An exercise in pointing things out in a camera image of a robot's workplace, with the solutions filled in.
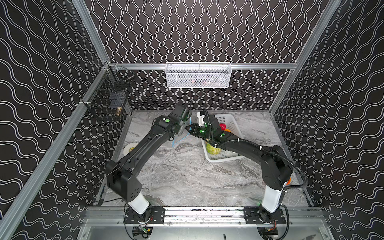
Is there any dark red beet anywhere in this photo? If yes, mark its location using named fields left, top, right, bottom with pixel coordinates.
left=220, top=123, right=227, bottom=131

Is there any clear zip top bag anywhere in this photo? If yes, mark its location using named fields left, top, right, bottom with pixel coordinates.
left=172, top=131, right=190, bottom=148

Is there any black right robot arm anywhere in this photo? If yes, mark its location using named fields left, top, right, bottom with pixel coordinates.
left=186, top=120, right=308, bottom=214

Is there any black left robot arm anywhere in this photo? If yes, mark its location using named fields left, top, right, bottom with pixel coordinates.
left=105, top=104, right=191, bottom=215

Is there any green cabbage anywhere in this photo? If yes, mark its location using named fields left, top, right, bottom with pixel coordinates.
left=206, top=143, right=222, bottom=155

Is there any white plastic basket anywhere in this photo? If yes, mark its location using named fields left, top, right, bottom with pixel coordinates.
left=196, top=113, right=245, bottom=163

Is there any white tape roll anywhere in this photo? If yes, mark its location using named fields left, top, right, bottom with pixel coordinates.
left=123, top=143, right=138, bottom=156

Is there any clear wall basket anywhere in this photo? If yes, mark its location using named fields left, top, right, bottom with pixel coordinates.
left=165, top=62, right=232, bottom=89

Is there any black wire wall basket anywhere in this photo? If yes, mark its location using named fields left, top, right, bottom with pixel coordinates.
left=86, top=68, right=137, bottom=123

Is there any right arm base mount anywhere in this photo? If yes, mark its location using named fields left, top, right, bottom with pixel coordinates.
left=243, top=206, right=287, bottom=225

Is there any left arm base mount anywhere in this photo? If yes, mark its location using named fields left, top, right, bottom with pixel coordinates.
left=124, top=206, right=166, bottom=225

